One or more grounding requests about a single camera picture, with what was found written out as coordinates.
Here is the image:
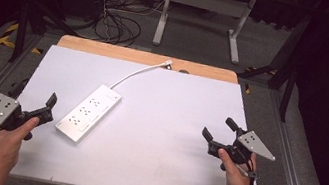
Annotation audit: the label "black metal stand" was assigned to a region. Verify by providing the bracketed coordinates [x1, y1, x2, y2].
[230, 3, 313, 125]
[4, 0, 85, 74]

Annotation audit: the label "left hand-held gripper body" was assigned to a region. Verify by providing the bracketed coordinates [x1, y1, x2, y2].
[0, 91, 58, 139]

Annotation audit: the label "person's right hand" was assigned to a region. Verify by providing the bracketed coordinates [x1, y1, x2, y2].
[211, 146, 261, 185]

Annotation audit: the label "white metal desk frame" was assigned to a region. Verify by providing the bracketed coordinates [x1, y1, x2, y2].
[150, 0, 300, 73]

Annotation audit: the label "person's left hand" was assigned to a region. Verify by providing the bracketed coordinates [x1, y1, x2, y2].
[0, 94, 44, 171]

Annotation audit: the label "black floor cables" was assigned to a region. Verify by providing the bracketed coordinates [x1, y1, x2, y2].
[84, 0, 166, 53]

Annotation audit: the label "yellow black floor tape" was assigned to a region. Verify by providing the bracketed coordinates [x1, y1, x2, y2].
[0, 19, 47, 56]

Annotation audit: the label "white power strip cable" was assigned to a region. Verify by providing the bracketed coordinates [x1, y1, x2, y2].
[108, 50, 175, 100]

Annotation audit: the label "white table board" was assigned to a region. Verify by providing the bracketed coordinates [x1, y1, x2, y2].
[0, 36, 284, 185]

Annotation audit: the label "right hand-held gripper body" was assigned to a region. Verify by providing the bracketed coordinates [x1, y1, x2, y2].
[204, 123, 281, 184]

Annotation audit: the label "white power strip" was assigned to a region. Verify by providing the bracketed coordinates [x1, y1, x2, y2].
[52, 77, 125, 150]

